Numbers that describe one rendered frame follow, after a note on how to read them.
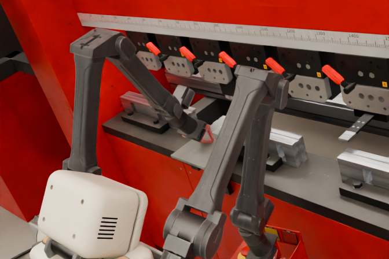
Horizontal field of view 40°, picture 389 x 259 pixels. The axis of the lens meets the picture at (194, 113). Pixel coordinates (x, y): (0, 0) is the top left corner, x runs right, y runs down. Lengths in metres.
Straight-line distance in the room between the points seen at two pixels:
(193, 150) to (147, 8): 0.54
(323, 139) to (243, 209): 2.21
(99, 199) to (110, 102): 1.54
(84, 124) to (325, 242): 0.87
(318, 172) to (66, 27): 1.28
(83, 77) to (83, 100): 0.06
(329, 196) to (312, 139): 1.90
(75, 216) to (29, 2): 1.40
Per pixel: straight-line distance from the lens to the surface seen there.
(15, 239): 3.80
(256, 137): 1.28
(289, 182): 1.79
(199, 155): 1.82
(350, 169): 1.69
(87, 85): 1.33
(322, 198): 1.70
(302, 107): 2.05
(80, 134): 1.37
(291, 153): 1.82
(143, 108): 2.43
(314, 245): 1.85
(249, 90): 1.15
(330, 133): 3.61
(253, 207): 1.38
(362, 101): 1.48
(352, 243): 1.70
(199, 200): 1.11
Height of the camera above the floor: 1.94
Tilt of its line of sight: 27 degrees down
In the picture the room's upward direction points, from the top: 19 degrees counter-clockwise
